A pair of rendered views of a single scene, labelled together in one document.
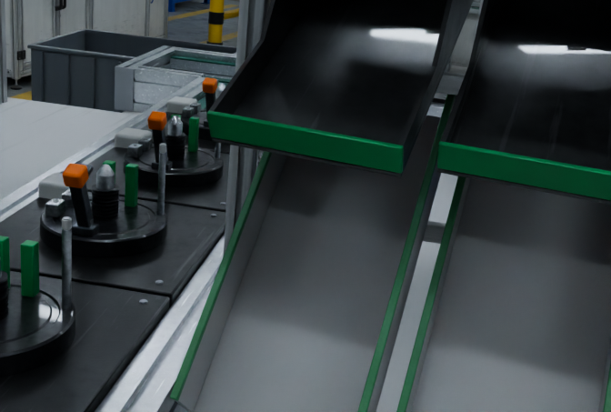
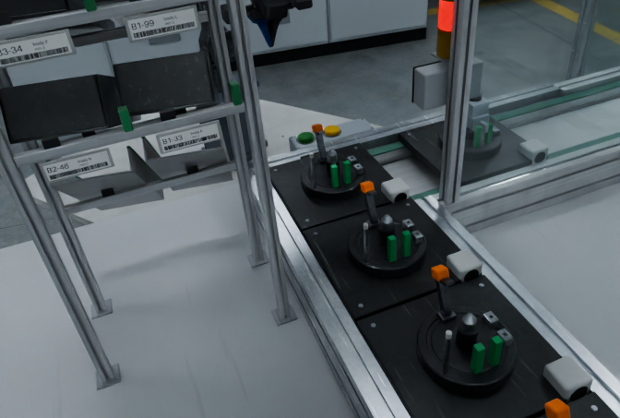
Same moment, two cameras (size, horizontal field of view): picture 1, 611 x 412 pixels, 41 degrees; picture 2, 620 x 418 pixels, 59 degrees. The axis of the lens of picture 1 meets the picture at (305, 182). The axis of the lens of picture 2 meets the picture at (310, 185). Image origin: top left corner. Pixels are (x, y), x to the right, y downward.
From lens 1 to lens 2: 151 cm
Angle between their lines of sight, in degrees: 121
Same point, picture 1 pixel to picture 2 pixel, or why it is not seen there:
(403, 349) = (214, 375)
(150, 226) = (357, 250)
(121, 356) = (283, 196)
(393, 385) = (208, 339)
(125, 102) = not seen: outside the picture
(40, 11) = not seen: outside the picture
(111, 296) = (322, 215)
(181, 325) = (288, 230)
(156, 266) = (330, 243)
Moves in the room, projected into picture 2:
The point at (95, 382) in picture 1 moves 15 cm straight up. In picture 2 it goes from (278, 185) to (270, 125)
